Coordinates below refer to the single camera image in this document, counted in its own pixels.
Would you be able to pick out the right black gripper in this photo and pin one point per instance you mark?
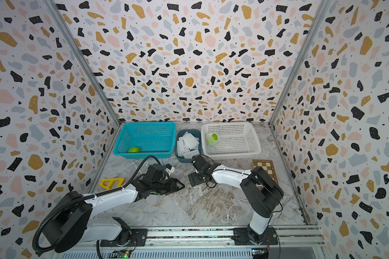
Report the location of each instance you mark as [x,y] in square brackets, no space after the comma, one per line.
[192,177]

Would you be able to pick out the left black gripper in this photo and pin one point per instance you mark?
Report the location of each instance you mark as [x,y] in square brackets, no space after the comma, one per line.
[173,186]

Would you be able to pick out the white foam net sleeve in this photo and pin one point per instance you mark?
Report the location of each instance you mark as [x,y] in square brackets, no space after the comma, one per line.
[210,141]

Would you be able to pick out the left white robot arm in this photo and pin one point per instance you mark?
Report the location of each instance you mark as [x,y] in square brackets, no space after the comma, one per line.
[70,222]

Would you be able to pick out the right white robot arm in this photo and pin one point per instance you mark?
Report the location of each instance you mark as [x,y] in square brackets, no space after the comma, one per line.
[261,191]

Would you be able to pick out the pile of white foam nets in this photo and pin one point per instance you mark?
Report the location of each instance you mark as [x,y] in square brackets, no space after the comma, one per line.
[188,144]

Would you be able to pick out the dark teal small bin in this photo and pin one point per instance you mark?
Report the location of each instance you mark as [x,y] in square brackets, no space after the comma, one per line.
[197,134]

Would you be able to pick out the teal plastic basket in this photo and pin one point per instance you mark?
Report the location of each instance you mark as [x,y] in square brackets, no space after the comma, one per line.
[157,139]

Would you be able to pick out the white plastic basket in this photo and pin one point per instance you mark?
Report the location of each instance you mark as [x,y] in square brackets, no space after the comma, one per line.
[237,140]

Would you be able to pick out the yellow triangular plastic piece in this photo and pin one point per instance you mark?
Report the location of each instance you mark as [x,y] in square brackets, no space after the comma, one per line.
[112,183]

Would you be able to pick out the wooden chessboard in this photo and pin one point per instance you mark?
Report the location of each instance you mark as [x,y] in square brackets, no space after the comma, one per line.
[268,166]

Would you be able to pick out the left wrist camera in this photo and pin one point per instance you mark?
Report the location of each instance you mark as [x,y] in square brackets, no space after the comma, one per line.
[169,169]

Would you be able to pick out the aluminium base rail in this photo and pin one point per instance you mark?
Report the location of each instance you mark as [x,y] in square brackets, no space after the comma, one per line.
[211,242]

